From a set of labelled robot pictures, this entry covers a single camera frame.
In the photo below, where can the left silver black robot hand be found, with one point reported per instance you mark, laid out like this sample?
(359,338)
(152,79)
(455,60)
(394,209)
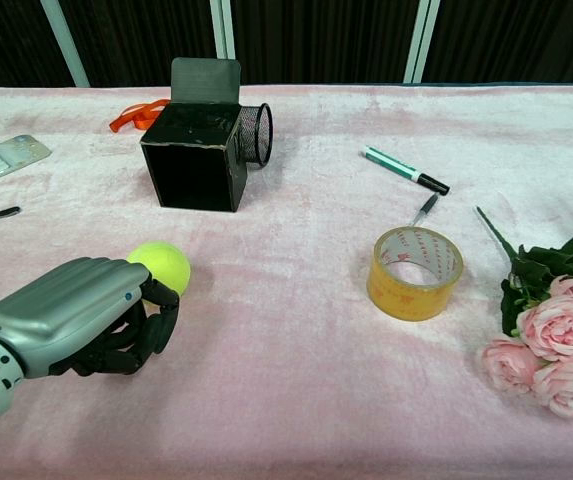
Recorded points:
(61,305)

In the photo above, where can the yellow tennis ball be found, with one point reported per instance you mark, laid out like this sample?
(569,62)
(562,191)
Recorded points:
(168,267)

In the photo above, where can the black cardboard box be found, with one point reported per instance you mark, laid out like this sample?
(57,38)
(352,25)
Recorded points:
(193,160)

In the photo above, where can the orange ribbon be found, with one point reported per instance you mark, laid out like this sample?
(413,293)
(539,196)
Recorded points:
(138,116)

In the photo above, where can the pink plush table cloth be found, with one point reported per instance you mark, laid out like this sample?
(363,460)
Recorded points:
(286,360)

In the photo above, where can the black mesh pen holder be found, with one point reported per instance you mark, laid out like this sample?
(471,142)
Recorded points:
(257,134)

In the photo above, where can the yellow packing tape roll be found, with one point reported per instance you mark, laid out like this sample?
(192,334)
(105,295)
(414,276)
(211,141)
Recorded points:
(413,292)

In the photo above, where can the green white marker pen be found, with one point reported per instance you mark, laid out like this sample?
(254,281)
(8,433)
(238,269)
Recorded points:
(406,170)

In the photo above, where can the black ballpoint pen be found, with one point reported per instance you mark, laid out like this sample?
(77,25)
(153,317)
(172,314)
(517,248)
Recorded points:
(425,210)

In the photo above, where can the pink artificial rose bouquet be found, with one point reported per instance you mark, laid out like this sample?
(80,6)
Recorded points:
(556,330)

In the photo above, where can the white metal frame post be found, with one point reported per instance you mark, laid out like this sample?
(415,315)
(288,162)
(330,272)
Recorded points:
(223,30)
(66,42)
(421,42)

